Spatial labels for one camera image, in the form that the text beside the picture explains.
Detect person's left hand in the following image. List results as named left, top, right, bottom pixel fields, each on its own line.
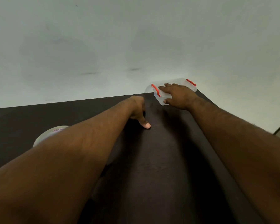
left=128, top=96, right=152, bottom=129

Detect person's right forearm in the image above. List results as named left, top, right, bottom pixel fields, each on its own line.
left=189, top=96, right=280, bottom=224

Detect clear tape roll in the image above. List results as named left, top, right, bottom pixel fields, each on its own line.
left=32, top=125, right=70, bottom=148

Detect person's right hand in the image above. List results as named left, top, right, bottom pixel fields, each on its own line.
left=158, top=83, right=200, bottom=111

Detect clear plastic box red latches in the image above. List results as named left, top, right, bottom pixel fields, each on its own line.
left=151, top=77, right=198, bottom=106

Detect person's left forearm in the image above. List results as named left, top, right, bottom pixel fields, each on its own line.
left=0, top=97, right=140, bottom=224

